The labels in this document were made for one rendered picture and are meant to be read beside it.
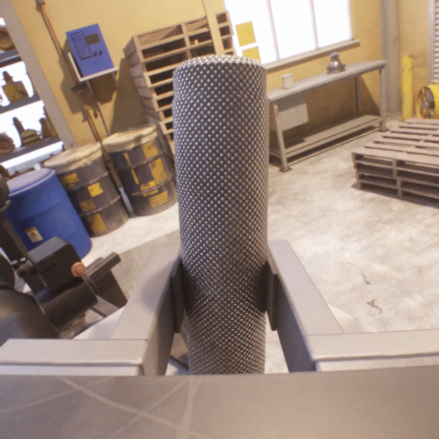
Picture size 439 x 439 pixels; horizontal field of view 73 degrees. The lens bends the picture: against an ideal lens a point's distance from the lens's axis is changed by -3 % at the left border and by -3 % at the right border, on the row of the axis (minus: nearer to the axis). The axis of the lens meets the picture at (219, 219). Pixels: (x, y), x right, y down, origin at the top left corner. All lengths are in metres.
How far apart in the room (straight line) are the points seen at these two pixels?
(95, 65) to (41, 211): 2.11
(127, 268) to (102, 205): 0.74
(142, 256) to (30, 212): 1.05
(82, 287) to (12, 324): 0.42
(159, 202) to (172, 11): 2.64
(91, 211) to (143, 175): 0.66
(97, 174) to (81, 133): 1.42
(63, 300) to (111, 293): 0.98
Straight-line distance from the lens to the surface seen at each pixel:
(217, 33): 3.57
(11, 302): 1.82
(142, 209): 3.54
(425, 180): 3.58
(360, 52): 6.35
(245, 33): 5.30
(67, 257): 1.82
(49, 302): 1.88
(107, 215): 3.49
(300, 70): 5.60
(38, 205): 3.05
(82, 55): 4.43
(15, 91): 8.23
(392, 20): 6.56
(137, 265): 3.15
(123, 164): 3.38
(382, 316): 2.46
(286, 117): 4.76
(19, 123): 9.06
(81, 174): 3.34
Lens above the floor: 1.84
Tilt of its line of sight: 28 degrees down
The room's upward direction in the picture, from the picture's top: 17 degrees counter-clockwise
